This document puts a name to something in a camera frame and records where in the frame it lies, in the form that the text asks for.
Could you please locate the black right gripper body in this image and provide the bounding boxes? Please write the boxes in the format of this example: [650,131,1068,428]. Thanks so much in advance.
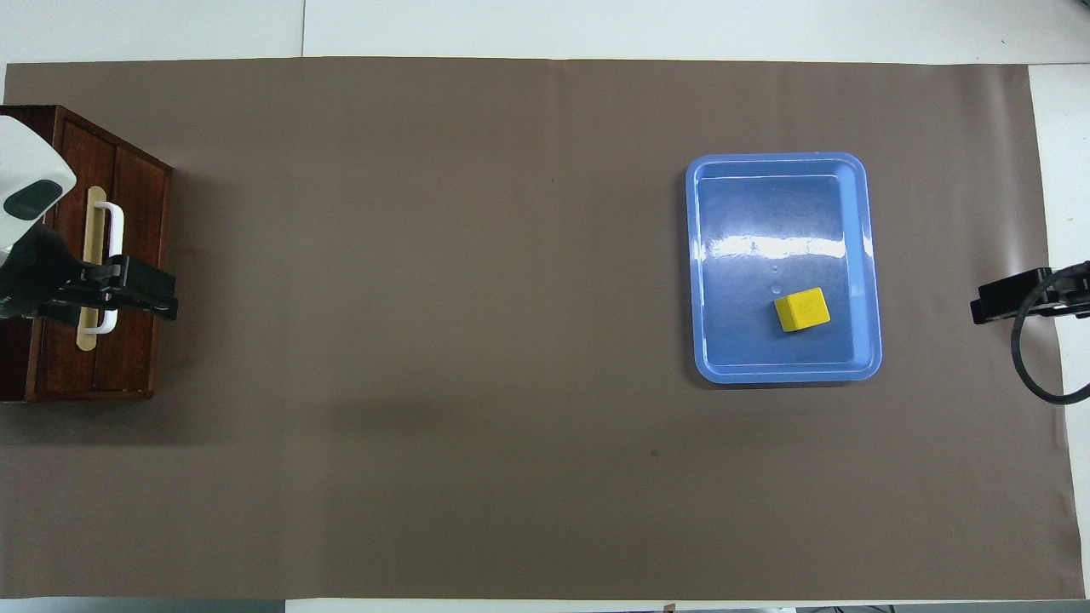
[1052,261,1090,320]

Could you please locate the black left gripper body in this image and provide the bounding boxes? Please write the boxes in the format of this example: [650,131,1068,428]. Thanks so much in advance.
[0,223,86,320]

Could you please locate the wooden drawer with white handle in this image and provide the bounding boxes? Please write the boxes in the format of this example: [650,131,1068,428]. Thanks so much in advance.
[38,119,171,397]

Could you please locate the yellow block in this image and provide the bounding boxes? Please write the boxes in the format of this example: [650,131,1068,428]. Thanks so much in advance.
[774,287,831,334]

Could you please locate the dark wooden cabinet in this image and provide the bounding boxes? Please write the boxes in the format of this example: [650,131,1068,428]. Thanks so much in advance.
[0,105,173,403]

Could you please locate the blue plastic tray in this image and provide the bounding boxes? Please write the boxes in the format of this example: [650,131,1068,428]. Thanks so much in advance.
[686,152,883,385]

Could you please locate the brown table mat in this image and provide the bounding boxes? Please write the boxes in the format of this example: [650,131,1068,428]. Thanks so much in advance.
[0,57,1084,601]

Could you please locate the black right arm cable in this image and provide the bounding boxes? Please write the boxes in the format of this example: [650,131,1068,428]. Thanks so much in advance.
[1012,262,1090,405]

